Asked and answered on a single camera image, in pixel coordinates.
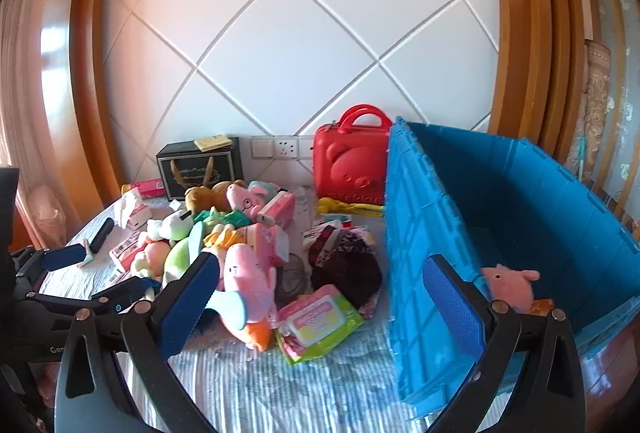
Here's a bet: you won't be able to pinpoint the yellow toy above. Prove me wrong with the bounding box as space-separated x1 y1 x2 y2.
317 197 385 217

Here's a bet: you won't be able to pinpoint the brown plush dog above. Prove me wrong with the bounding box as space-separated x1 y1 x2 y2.
184 179 246 216

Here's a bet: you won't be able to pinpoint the black gift bag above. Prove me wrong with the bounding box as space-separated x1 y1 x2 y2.
156 137 244 200

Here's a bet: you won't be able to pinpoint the white wall socket panel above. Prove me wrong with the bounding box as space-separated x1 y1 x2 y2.
250 135 314 160

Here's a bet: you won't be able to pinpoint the pink tissue pack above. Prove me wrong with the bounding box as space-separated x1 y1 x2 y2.
257 190 295 229

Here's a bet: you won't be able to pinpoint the pink green wet wipes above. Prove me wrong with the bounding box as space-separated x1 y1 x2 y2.
276 285 364 365

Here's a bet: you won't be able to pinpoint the red bear suitcase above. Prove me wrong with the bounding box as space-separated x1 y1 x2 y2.
312 104 393 205

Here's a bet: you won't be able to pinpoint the small pink pig plush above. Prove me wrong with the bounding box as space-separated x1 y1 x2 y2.
482 264 540 314

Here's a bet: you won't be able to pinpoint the black cylinder roll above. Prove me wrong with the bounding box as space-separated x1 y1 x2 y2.
89 217 114 254

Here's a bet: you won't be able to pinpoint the crumpled white paper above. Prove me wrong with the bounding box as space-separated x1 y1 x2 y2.
114 188 152 231

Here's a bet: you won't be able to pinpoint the yellow pink tube can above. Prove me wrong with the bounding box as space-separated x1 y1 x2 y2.
120 178 165 199

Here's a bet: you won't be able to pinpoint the rolled patterned carpet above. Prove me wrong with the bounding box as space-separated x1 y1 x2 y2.
565 40 611 182

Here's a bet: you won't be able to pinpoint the blue plastic storage crate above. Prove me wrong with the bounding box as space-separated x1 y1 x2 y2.
385 120 639 417

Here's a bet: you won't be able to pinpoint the dark red cloth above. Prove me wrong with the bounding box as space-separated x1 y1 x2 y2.
303 221 383 319

